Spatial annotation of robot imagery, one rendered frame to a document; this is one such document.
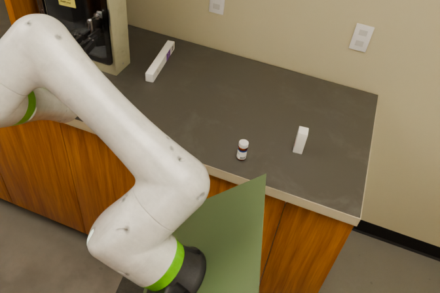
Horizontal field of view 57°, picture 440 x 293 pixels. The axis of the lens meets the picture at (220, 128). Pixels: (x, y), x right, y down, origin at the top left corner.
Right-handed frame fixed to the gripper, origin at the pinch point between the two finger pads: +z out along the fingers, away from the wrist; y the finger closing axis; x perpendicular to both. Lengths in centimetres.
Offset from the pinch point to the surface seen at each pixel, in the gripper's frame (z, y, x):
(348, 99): 36, -97, 20
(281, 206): -21, -85, 31
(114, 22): 7.6, -5.3, -3.1
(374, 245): 43, -140, 114
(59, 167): -21, 10, 57
